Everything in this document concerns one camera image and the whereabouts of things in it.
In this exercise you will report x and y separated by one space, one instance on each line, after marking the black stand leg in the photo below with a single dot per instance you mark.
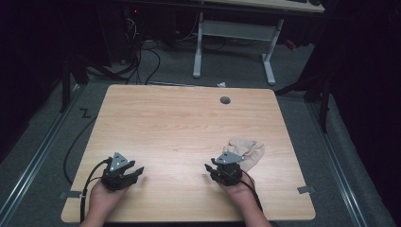
66 85
318 91

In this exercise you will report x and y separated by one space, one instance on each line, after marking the white-legged desk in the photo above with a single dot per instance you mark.
236 30

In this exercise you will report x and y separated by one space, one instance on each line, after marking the beige crumpled cloth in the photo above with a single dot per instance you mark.
252 151

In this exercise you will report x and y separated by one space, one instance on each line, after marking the person's right hand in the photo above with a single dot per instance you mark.
239 194

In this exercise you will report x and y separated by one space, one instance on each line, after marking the grey tape piece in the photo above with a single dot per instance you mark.
306 189
70 194

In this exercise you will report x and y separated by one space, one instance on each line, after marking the metal floor rail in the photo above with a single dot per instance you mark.
34 160
339 167

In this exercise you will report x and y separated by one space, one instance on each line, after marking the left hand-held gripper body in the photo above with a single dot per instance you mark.
117 176

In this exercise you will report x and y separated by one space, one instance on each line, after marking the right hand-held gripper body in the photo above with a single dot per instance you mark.
228 171

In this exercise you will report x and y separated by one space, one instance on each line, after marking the white crumpled paper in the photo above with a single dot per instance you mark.
221 84

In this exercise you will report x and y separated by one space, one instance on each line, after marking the person's left hand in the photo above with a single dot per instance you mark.
105 197

